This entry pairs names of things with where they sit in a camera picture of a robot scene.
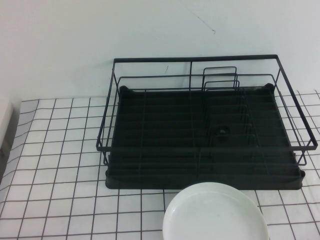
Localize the black plastic drip tray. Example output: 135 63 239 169
104 83 305 191

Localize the white round plate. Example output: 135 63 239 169
162 181 270 240

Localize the white black-grid tablecloth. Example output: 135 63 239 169
0 89 320 240

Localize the black wire dish rack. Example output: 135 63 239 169
95 54 318 167

